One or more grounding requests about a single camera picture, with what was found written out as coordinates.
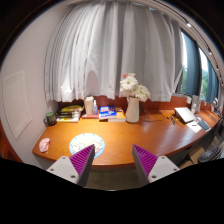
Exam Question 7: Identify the red flat book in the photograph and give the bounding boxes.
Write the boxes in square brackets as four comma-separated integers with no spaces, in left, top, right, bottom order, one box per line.
[81,114,99,119]

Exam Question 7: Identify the white paper sheet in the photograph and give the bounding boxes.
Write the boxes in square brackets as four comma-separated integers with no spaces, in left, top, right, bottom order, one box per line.
[187,121,201,133]

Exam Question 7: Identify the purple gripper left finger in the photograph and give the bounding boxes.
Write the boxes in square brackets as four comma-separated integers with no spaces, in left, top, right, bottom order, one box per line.
[47,145,95,187]

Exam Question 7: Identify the white laptop on stand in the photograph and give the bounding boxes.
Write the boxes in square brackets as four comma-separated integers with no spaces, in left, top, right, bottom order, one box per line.
[174,107,195,124]

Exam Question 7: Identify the round white mouse pad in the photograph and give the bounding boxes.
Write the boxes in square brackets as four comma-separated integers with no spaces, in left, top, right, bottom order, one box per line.
[69,133,105,158]

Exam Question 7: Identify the black office chair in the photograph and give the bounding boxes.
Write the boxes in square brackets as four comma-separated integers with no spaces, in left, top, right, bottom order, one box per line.
[198,146,222,163]

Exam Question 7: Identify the pink computer mouse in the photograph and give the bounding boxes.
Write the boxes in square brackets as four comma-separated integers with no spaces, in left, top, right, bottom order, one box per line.
[39,138,50,152]

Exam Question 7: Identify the white and pink flowers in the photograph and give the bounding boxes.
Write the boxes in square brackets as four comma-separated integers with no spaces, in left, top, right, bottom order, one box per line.
[120,73,150,102]

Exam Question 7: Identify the white ceramic vase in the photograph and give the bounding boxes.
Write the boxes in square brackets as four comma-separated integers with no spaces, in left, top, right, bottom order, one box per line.
[126,97,139,123]

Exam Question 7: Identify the small sanitizer bottle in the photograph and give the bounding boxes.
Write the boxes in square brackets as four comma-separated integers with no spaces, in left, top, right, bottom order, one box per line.
[92,100,98,115]

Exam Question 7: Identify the blue book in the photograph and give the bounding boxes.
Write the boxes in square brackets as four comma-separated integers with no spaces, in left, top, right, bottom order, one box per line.
[99,105,117,120]

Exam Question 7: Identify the black cable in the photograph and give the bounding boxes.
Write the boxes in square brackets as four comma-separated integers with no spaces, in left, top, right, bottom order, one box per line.
[139,103,168,123]

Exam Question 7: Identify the stack of dark books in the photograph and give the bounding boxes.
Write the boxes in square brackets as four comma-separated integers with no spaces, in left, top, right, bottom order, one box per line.
[56,105,83,123]

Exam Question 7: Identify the white cylindrical container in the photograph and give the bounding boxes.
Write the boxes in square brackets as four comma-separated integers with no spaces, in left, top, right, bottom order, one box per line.
[84,96,94,115]

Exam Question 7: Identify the dark green mug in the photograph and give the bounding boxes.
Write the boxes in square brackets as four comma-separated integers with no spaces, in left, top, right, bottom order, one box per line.
[44,112,57,126]

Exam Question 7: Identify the orange book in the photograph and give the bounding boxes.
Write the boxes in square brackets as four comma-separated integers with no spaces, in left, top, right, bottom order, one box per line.
[109,107,126,122]

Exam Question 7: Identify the white curtain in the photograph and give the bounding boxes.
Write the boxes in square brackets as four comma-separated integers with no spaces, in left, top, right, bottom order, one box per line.
[45,0,182,102]

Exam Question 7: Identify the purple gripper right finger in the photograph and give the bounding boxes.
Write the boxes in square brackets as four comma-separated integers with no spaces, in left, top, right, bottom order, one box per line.
[132,145,179,186]

